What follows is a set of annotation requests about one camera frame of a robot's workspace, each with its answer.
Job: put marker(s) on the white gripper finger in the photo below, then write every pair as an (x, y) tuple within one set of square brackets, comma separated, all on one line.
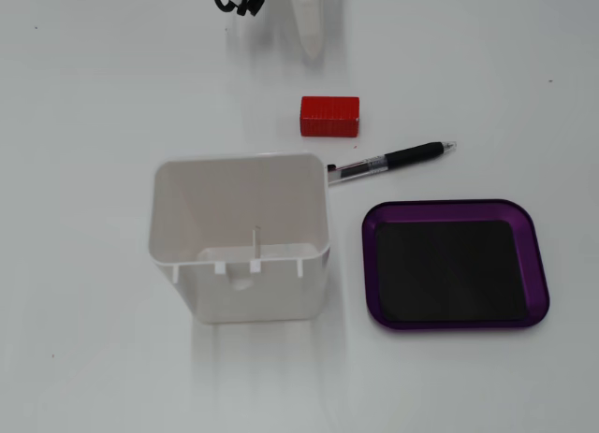
[(310, 26)]

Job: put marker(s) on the purple tray with black mat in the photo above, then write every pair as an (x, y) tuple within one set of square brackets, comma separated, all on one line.
[(449, 269)]

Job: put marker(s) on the white plastic box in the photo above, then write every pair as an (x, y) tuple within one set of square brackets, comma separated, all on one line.
[(243, 292)]

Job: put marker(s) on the red ribbed cube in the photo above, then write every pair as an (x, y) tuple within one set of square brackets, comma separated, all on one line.
[(329, 116)]

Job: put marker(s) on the black clear ballpoint pen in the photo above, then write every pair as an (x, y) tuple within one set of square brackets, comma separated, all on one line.
[(412, 155)]

